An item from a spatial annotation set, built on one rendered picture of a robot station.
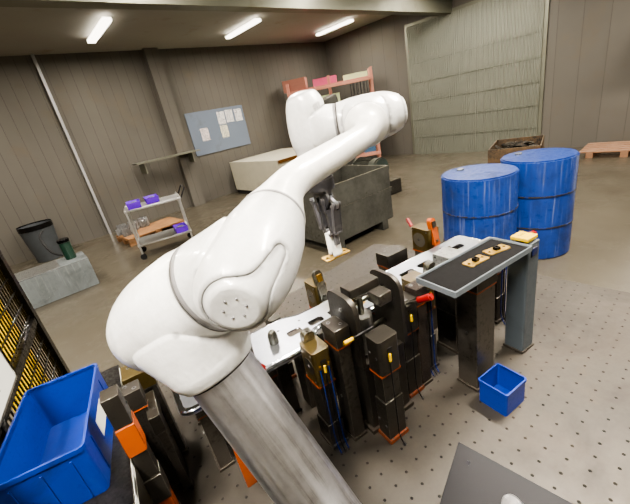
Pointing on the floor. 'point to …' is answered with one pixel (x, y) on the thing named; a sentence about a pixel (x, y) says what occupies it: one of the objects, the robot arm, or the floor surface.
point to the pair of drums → (514, 198)
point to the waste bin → (39, 240)
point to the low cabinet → (259, 168)
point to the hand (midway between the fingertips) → (333, 243)
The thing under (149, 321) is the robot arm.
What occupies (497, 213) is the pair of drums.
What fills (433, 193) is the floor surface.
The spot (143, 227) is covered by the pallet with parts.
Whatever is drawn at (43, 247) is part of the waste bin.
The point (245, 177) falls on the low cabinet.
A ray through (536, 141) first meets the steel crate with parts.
